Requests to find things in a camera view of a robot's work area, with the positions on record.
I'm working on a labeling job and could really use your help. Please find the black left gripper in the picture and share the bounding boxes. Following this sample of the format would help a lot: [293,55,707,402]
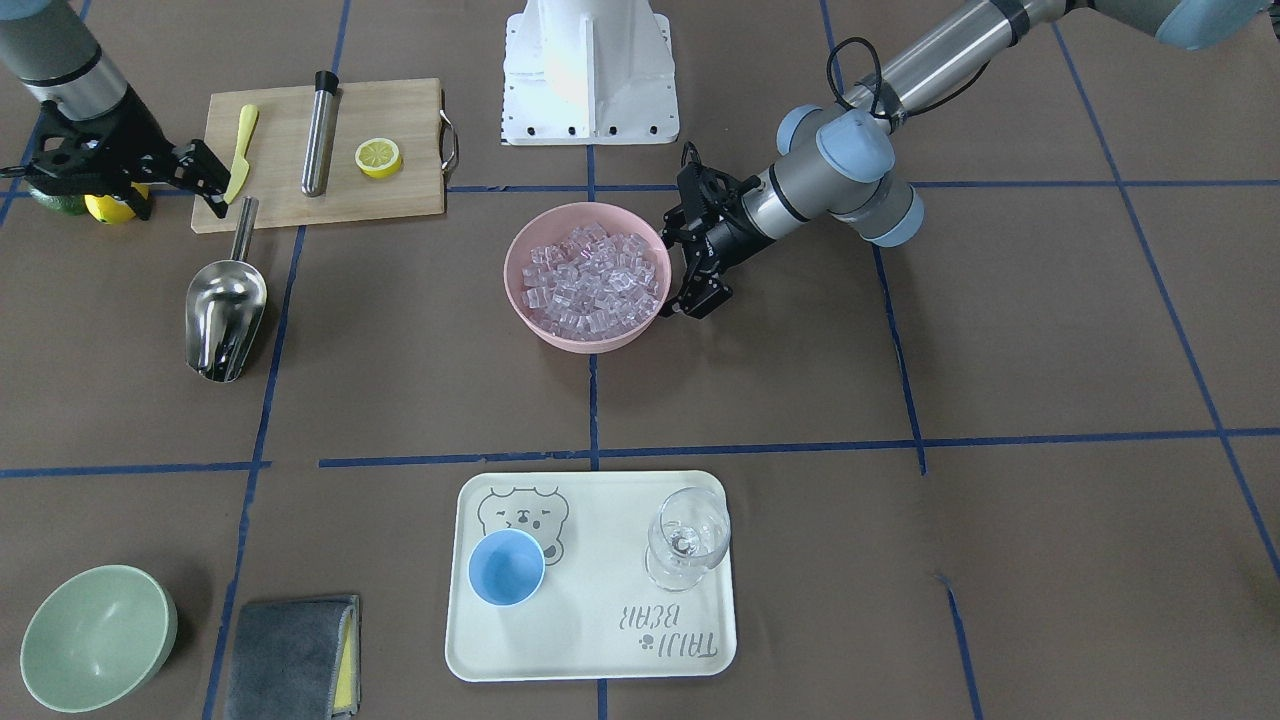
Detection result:
[657,205,774,319]

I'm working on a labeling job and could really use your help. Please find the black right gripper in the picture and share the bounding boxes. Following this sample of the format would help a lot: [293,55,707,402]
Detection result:
[23,100,230,219]

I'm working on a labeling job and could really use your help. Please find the metal ice scoop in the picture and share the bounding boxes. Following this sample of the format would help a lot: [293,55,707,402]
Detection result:
[186,196,268,383]

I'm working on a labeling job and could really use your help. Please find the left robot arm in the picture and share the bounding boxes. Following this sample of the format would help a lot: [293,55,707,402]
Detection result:
[659,1,1083,319]

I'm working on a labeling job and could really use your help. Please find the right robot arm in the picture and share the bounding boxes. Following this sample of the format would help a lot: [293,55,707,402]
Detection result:
[1,1,230,220]

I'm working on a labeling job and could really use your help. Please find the clear ice cubes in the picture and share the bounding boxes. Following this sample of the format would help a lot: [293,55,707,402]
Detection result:
[516,223,660,341]

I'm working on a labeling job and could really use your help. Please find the light blue cup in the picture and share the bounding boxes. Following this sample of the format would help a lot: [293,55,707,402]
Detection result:
[466,528,547,607]

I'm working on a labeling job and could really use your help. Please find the yellow plastic knife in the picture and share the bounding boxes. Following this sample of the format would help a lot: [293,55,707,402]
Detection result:
[224,104,260,205]

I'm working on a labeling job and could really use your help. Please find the yellow lemon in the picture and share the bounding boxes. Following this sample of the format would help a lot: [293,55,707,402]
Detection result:
[83,193,140,225]

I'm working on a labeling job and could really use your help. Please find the pink bowl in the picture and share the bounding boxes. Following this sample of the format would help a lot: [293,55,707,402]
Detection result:
[503,202,672,354]

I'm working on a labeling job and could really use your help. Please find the steel cylinder tool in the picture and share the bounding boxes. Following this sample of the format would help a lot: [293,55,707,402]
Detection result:
[300,70,340,199]

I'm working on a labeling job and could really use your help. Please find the lemon half slice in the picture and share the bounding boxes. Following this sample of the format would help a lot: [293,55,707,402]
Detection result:
[355,137,403,179]

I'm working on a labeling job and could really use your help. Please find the wooden cutting board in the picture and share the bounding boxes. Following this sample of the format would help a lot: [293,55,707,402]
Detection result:
[191,78,462,234]

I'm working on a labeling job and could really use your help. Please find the clear wine glass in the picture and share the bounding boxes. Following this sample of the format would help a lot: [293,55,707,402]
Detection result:
[644,487,731,592]

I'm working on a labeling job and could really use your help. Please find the cream bear tray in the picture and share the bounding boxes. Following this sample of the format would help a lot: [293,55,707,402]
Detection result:
[444,470,737,682]

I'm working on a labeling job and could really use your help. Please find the green bowl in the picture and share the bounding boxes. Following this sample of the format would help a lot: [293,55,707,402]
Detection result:
[20,564,178,714]

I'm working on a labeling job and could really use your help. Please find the grey yellow cloth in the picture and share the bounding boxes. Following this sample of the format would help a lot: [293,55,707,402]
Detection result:
[223,594,361,719]

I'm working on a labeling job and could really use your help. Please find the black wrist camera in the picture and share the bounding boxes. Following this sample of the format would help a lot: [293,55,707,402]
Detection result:
[660,141,762,247]

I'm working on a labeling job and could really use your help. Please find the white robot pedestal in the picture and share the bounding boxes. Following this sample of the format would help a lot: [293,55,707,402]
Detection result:
[500,1,681,147]

